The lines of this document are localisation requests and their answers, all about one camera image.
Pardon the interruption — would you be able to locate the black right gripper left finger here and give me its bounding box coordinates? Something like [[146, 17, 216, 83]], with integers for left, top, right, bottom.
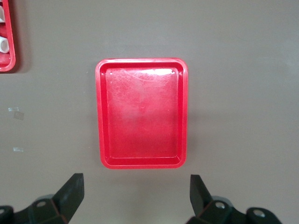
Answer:
[[0, 173, 85, 224]]

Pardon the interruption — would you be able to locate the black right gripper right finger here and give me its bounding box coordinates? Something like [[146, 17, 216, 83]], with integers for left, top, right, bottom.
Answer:
[[186, 174, 285, 224]]

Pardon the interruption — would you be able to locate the red plastic tray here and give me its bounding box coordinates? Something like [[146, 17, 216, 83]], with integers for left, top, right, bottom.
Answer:
[[95, 57, 189, 169], [0, 0, 16, 72]]

